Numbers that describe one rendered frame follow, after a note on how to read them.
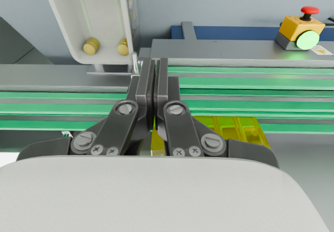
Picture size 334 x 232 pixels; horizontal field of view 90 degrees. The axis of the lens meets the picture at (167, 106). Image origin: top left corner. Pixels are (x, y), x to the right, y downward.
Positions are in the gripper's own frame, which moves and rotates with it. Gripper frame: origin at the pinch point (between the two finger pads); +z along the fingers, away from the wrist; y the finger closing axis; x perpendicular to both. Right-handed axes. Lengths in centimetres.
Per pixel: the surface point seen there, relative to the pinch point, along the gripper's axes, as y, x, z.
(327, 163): 54, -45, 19
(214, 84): 11.5, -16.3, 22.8
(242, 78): 18.8, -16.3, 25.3
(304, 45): 36, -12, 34
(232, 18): 25, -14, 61
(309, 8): 36, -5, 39
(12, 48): -90, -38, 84
